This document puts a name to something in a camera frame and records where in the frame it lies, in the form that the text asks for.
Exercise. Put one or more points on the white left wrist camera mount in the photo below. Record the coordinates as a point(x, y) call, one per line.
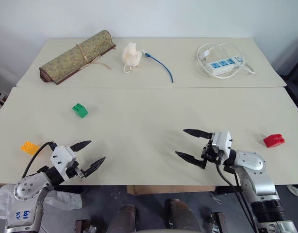
point(61, 157)

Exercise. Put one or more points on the black chair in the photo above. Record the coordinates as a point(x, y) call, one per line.
point(297, 80)

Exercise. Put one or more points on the white rounded object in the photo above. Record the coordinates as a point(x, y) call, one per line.
point(295, 190)

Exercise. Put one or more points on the white power strip blue sockets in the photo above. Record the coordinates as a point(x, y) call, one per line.
point(221, 65)

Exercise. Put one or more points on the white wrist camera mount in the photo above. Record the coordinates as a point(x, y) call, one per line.
point(223, 143)
point(61, 157)

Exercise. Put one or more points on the white plastic bag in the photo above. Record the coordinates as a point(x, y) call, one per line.
point(64, 199)

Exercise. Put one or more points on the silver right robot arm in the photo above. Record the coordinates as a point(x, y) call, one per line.
point(255, 165)

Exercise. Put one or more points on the dark metal bracket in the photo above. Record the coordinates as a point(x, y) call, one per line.
point(217, 222)

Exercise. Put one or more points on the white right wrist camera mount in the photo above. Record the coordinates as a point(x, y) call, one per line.
point(223, 143)

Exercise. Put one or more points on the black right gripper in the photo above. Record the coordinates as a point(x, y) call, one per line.
point(208, 155)

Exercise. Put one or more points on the green toy brick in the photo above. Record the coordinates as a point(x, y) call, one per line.
point(79, 111)

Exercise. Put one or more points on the dark rounded brown shape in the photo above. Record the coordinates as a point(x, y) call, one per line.
point(122, 218)
point(183, 216)

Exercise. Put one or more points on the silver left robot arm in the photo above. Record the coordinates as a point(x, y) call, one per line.
point(27, 189)

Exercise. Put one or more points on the white mesh bath sponge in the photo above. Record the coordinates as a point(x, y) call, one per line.
point(130, 55)

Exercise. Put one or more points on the red toy brick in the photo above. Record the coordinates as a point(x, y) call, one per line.
point(272, 141)

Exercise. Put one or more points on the orange toy brick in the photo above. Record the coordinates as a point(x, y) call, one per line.
point(28, 147)

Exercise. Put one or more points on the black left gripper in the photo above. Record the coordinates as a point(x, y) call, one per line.
point(71, 173)

